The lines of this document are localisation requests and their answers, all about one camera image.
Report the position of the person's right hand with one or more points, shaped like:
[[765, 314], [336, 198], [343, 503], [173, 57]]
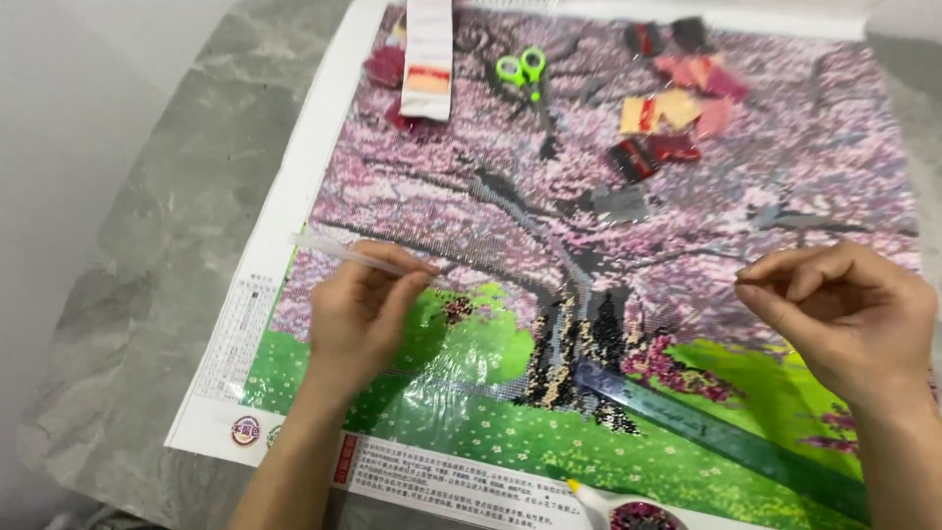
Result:
[[876, 338]]

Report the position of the person's left hand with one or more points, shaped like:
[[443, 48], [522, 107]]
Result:
[[353, 324]]

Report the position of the clear diamond applicator pen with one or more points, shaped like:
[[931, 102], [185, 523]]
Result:
[[331, 250]]

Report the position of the clear plastic cover film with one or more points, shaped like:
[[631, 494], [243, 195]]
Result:
[[449, 390]]

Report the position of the transparent plastic ruler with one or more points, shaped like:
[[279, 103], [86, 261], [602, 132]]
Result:
[[721, 442]]

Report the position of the maroon bead packet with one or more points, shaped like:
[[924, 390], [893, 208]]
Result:
[[384, 68], [401, 118]]

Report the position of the cherry tree diamond painting canvas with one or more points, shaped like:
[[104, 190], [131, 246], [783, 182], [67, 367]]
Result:
[[662, 243]]

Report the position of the white paper packet strip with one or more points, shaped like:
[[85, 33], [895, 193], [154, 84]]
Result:
[[428, 59]]

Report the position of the grey bead packet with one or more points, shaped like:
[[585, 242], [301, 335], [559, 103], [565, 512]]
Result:
[[620, 206]]

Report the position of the dark red beads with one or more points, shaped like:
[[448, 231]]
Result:
[[644, 517]]

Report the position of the white bead tray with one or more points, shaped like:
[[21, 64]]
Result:
[[592, 508]]

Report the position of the pile of coloured bead packets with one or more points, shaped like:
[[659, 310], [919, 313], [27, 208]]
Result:
[[673, 110]]

